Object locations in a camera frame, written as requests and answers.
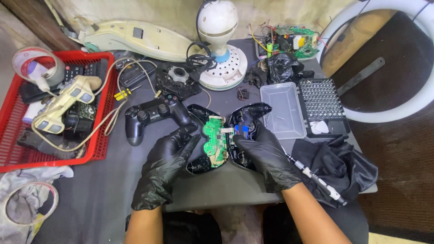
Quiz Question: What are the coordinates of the person's left hand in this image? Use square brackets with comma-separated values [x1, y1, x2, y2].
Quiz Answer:
[131, 123, 203, 211]

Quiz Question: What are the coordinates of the person's right hand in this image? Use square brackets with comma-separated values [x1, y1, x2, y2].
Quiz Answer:
[232, 120, 302, 194]

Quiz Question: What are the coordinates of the black controller back shell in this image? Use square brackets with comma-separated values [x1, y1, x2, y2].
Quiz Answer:
[229, 102, 273, 171]

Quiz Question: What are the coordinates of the black controller shell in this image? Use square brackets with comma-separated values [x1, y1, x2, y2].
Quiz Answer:
[186, 104, 235, 175]
[229, 102, 273, 171]

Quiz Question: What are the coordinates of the black white precision screwdriver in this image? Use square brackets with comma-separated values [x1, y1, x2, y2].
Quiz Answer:
[281, 146, 348, 207]

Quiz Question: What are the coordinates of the clear plastic lid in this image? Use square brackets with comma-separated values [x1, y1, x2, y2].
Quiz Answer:
[260, 82, 308, 140]

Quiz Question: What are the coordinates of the green controller circuit board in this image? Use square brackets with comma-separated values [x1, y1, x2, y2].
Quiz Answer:
[202, 115, 234, 169]

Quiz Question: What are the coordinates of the white triangular pick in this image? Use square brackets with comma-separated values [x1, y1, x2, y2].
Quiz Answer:
[310, 121, 329, 135]

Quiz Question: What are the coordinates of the black controller front shell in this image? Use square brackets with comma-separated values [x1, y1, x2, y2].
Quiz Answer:
[186, 104, 235, 175]

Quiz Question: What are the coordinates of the black cloth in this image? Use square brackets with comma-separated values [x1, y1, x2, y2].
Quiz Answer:
[290, 135, 379, 209]

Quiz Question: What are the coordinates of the black screwdriver bit case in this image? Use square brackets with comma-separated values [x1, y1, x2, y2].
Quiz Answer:
[297, 78, 351, 139]

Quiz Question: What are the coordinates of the black part with circuit board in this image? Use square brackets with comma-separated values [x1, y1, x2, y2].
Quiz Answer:
[64, 102, 99, 140]

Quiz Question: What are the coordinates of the black plastic bag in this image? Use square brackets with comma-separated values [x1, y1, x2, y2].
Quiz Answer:
[243, 52, 315, 89]

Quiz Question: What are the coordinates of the black handheld device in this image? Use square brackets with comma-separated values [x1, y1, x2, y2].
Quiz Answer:
[116, 58, 157, 88]

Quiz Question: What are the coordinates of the black remote control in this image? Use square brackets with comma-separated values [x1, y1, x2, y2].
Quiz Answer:
[64, 62, 102, 84]

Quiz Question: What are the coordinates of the grey metal bar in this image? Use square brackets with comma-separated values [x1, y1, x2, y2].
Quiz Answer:
[336, 56, 386, 97]

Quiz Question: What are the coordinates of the cream appliance housing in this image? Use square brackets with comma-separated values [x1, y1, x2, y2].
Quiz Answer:
[79, 20, 196, 63]

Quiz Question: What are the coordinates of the grey crumpled cloth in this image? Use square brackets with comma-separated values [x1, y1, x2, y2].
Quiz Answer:
[0, 165, 74, 244]

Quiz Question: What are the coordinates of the white plastic device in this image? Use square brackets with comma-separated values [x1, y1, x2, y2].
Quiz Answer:
[22, 101, 46, 124]

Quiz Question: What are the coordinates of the black flat phone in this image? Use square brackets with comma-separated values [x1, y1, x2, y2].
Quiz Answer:
[19, 81, 52, 104]

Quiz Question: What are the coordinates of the white round-head lamp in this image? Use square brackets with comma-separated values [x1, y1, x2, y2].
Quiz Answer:
[196, 0, 248, 91]

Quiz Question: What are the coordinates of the red plastic basket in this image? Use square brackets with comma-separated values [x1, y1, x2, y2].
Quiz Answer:
[0, 50, 116, 173]

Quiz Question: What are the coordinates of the thin clear tape roll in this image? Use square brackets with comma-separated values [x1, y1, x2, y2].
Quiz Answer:
[3, 182, 59, 227]

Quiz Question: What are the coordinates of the dark brown round seat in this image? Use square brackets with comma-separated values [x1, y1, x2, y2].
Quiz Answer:
[330, 10, 434, 113]

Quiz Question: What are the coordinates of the clear tape roll grey core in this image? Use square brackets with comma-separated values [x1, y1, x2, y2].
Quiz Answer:
[12, 46, 66, 87]

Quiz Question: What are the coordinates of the black wireless game controller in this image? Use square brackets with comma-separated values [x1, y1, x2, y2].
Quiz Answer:
[124, 94, 194, 147]

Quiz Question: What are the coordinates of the beige controller cable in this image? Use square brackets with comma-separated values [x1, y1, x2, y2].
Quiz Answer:
[31, 58, 160, 154]

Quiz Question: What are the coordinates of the small black part red wire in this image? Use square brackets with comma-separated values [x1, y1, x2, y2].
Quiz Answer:
[237, 86, 252, 101]

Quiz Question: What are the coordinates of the black round part grey ring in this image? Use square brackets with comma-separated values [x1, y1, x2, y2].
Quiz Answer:
[155, 62, 203, 101]

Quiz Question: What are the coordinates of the black power cable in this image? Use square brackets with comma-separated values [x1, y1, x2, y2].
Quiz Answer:
[185, 41, 218, 82]

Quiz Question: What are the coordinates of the beige wired game controller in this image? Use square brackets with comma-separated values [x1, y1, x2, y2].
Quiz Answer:
[33, 75, 102, 135]

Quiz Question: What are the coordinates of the white ring light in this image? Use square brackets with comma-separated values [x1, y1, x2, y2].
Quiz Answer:
[317, 0, 434, 123]

